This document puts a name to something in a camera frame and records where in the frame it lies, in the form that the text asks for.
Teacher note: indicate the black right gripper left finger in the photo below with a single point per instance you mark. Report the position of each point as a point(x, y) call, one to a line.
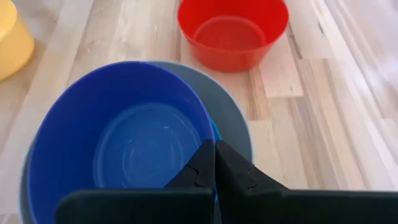
point(140, 207)

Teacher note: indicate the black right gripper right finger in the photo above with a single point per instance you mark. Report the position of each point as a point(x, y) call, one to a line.
point(280, 207)

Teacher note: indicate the dark blue plastic bowl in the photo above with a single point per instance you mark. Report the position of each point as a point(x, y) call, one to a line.
point(93, 124)

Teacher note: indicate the light blue plastic bowl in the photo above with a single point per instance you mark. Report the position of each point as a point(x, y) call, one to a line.
point(216, 132)

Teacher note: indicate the red plastic bowl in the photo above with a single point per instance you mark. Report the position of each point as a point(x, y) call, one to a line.
point(233, 56)

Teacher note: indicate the yellow plastic bowl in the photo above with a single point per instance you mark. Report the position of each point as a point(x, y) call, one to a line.
point(15, 46)

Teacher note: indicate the large grey bowl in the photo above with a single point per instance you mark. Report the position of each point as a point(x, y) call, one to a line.
point(230, 118)

